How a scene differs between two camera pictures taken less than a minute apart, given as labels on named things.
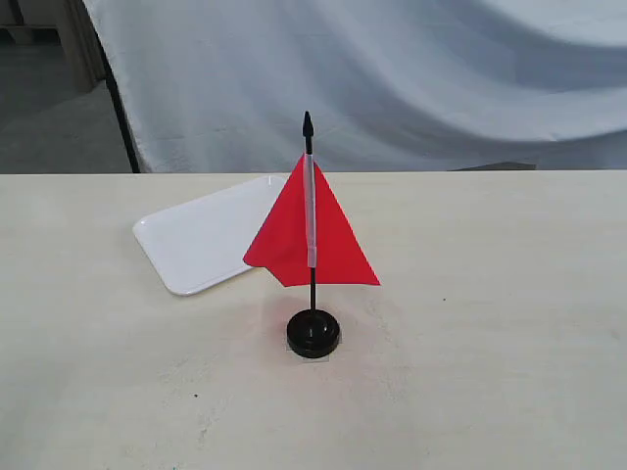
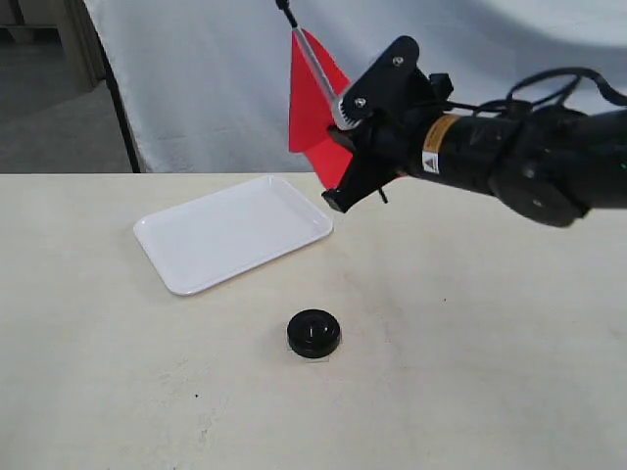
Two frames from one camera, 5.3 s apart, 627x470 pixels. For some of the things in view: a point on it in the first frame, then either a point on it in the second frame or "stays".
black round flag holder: x=313 y=333 stays
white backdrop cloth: x=390 y=85 stays
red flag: x=310 y=239 to x=315 y=80
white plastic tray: x=203 y=241 stays
